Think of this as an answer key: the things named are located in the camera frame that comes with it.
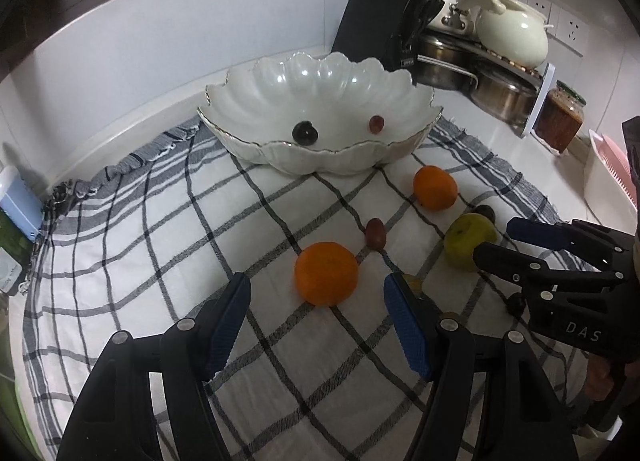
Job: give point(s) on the large orange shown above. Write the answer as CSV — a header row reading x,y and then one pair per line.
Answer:
x,y
326,272

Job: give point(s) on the white wall socket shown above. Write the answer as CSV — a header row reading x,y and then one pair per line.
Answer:
x,y
541,5
572,28

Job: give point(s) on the person's right hand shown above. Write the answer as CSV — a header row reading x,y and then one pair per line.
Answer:
x,y
597,381

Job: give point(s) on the white scalloped ceramic bowl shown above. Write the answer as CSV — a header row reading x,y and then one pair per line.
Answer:
x,y
325,91

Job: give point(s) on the green packet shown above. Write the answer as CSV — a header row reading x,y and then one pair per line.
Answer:
x,y
9,251

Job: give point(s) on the black knife block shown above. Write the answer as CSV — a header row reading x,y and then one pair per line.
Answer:
x,y
370,16

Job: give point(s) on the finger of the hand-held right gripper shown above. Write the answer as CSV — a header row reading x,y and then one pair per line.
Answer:
x,y
535,233
505,261

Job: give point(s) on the dark brown round fruit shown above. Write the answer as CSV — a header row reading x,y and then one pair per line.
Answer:
x,y
486,212

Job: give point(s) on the white pot rack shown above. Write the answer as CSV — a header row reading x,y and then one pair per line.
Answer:
x,y
542,96

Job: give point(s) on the green round fruit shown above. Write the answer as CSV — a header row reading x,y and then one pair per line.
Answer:
x,y
462,241

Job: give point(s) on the red grape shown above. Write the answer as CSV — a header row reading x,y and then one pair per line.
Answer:
x,y
376,124

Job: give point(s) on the cream ceramic pot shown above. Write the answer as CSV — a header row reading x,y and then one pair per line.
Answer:
x,y
510,33

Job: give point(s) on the white ceramic spoon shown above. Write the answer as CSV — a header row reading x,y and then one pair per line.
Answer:
x,y
480,3

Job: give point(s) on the pink white drain basket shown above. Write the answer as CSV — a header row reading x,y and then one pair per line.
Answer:
x,y
607,176

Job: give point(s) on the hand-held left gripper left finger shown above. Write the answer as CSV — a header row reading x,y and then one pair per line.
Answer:
x,y
231,321

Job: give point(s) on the checked white grey cloth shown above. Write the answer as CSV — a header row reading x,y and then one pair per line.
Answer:
x,y
150,241

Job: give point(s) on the blue white container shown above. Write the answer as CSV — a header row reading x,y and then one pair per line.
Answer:
x,y
20,203

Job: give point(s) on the wide steel pot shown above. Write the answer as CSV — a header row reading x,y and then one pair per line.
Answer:
x,y
502,93

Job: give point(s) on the glass jar of red sauce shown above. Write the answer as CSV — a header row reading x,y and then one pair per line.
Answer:
x,y
560,118

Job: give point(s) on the small orange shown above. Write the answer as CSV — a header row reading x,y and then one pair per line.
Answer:
x,y
435,187

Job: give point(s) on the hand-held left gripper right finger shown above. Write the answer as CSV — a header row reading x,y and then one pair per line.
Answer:
x,y
405,321

